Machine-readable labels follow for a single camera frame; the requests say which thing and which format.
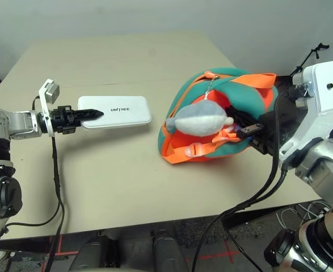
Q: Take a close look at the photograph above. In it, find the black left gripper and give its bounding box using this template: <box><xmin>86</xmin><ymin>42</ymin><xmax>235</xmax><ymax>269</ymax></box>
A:
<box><xmin>47</xmin><ymin>105</ymin><xmax>103</xmax><ymax>135</ymax></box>

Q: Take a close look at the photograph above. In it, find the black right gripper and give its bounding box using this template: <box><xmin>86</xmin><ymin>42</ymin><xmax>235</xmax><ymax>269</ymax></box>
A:
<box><xmin>225</xmin><ymin>105</ymin><xmax>307</xmax><ymax>156</ymax></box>

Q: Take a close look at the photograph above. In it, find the teal and orange backpack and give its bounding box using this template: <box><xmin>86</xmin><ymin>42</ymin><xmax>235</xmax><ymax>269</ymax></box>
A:
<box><xmin>157</xmin><ymin>67</ymin><xmax>279</xmax><ymax>165</ymax></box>

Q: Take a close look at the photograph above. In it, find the white Unitree pencil case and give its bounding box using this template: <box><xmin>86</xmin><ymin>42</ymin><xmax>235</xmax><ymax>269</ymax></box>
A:
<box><xmin>77</xmin><ymin>95</ymin><xmax>153</xmax><ymax>130</ymax></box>

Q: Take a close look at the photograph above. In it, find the black tripod stand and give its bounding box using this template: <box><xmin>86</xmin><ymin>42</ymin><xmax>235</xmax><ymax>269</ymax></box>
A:
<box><xmin>289</xmin><ymin>42</ymin><xmax>330</xmax><ymax>77</ymax></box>

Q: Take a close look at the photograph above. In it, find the dark grey robot left leg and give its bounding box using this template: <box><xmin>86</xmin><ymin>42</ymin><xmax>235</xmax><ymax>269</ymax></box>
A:
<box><xmin>69</xmin><ymin>234</ymin><xmax>120</xmax><ymax>272</ymax></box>

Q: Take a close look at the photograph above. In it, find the dark grey robot leg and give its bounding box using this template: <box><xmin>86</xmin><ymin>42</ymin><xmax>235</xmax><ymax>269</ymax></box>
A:
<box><xmin>69</xmin><ymin>234</ymin><xmax>120</xmax><ymax>272</ymax></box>
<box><xmin>151</xmin><ymin>228</ymin><xmax>189</xmax><ymax>272</ymax></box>

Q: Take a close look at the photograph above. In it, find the dark grey robot right leg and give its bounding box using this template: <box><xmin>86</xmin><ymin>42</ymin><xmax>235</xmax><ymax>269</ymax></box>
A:
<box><xmin>151</xmin><ymin>228</ymin><xmax>189</xmax><ymax>272</ymax></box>

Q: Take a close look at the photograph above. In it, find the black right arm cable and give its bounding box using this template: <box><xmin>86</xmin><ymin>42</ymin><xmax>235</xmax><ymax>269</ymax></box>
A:
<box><xmin>191</xmin><ymin>92</ymin><xmax>288</xmax><ymax>272</ymax></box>
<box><xmin>221</xmin><ymin>165</ymin><xmax>286</xmax><ymax>272</ymax></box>

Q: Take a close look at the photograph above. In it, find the grey white plush keychain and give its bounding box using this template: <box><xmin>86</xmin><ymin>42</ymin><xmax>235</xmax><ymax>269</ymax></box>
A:
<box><xmin>165</xmin><ymin>74</ymin><xmax>235</xmax><ymax>137</ymax></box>

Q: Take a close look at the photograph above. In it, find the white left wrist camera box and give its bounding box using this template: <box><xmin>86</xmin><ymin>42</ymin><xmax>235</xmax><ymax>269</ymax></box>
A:
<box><xmin>37</xmin><ymin>79</ymin><xmax>61</xmax><ymax>138</ymax></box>

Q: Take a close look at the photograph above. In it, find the flat black left camera cable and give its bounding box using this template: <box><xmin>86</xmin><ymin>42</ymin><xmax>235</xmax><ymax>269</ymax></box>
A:
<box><xmin>32</xmin><ymin>95</ymin><xmax>66</xmax><ymax>272</ymax></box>

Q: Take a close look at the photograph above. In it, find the thin white floor cable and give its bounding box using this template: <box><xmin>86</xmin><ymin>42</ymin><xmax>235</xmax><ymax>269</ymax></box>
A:
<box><xmin>276</xmin><ymin>199</ymin><xmax>331</xmax><ymax>229</ymax></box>

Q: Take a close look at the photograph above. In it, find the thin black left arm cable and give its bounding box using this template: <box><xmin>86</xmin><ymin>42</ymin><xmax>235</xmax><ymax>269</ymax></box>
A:
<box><xmin>4</xmin><ymin>198</ymin><xmax>64</xmax><ymax>227</ymax></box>

